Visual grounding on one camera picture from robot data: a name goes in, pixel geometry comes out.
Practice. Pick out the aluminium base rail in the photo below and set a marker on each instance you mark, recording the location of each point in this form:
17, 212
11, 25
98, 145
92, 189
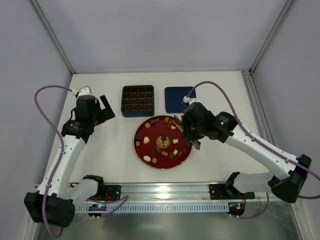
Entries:
176, 197

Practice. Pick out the right mounting plate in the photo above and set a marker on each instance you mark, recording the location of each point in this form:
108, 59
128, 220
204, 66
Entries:
220, 191

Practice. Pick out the round red plate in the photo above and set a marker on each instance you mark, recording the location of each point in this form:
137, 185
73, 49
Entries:
168, 155

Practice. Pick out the blue chocolate box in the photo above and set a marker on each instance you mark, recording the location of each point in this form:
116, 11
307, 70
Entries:
138, 101

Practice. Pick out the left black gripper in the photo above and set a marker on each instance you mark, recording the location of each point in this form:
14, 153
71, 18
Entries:
101, 114

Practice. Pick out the blue box lid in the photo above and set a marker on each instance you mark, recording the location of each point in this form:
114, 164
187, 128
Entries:
174, 98

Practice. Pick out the metal tongs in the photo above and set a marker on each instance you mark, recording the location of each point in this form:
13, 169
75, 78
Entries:
176, 122

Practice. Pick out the right aluminium side rail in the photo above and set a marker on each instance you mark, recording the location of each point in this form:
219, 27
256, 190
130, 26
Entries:
256, 106

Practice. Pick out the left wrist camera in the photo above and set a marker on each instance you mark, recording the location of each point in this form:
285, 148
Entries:
86, 90

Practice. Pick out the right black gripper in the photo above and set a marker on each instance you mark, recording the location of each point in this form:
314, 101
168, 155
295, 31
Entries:
186, 131

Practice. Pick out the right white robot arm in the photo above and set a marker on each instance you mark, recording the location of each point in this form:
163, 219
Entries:
286, 173

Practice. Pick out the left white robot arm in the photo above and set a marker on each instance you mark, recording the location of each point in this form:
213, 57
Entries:
53, 203

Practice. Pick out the white oval chocolate bottom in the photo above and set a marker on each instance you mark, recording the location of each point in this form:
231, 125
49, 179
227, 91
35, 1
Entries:
146, 158

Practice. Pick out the white heart chocolate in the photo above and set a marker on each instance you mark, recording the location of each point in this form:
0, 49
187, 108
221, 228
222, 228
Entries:
146, 140

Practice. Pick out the left mounting plate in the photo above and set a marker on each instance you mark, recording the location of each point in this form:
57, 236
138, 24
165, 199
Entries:
112, 192

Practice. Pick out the mounting plate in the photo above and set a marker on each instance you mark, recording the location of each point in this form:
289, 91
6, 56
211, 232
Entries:
220, 191
112, 192

